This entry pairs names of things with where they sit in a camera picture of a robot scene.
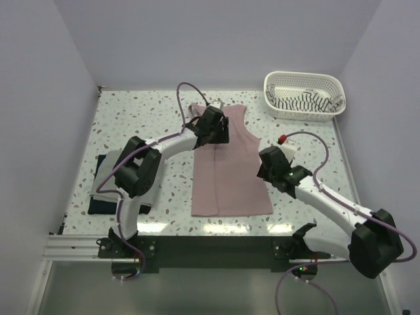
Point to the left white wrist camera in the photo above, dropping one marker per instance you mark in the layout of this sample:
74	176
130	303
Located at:
216	104

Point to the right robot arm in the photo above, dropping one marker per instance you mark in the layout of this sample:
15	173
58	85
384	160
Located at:
372	241

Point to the grey folded tank top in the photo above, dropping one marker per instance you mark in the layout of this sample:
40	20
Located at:
105	169

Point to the white plastic basket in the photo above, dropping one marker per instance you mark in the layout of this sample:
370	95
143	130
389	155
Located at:
293	84

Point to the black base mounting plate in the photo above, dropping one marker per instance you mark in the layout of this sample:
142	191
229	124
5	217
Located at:
149	254

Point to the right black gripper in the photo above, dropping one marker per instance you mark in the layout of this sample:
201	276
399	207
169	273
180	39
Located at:
262	173

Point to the pink tank top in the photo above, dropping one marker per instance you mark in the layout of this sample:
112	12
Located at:
225	182

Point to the navy folded tank top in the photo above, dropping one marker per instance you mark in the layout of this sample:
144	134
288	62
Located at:
99	207

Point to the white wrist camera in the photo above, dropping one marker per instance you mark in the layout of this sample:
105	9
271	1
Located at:
288	147
216	104

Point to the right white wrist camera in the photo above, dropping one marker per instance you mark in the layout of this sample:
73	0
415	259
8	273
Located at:
288	147

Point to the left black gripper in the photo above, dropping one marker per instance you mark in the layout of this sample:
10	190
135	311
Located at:
223	136

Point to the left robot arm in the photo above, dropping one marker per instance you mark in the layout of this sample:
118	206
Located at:
137	169

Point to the striped tank top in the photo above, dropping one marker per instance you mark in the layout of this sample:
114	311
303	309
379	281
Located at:
308	101

